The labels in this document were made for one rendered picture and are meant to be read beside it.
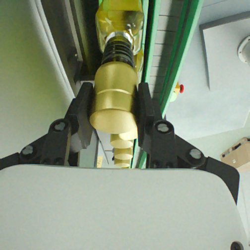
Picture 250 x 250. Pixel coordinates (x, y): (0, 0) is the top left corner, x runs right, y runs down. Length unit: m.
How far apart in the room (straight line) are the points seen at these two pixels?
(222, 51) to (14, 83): 0.60
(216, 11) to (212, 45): 0.11
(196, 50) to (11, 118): 0.60
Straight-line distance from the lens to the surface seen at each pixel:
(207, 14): 0.58
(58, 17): 0.43
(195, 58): 0.65
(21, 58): 0.22
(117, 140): 0.21
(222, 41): 0.60
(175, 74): 0.39
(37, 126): 0.25
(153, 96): 0.56
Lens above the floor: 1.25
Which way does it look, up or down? 31 degrees down
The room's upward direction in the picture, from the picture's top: 179 degrees counter-clockwise
